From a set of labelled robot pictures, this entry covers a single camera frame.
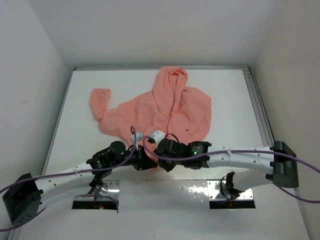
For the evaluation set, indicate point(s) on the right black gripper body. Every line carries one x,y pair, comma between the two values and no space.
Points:
181,162

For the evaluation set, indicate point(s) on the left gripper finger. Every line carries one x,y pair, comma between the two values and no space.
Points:
146,167
143,160

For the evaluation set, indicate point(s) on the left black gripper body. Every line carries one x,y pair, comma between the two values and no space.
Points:
134,160

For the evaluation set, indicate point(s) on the salmon pink hooded jacket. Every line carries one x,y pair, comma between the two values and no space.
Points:
171,107

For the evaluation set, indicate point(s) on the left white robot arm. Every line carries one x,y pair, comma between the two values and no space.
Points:
30,195

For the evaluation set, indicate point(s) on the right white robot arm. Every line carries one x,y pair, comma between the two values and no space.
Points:
276,163

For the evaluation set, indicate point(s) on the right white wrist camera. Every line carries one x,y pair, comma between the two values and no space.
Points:
156,137

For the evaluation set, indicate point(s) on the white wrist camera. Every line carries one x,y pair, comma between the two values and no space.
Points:
138,136
156,137

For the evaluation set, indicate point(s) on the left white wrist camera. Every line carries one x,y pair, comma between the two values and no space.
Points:
138,136

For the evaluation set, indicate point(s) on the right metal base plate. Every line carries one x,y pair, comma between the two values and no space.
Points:
214,192

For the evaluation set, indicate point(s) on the aluminium frame rail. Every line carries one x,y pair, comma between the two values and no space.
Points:
238,118

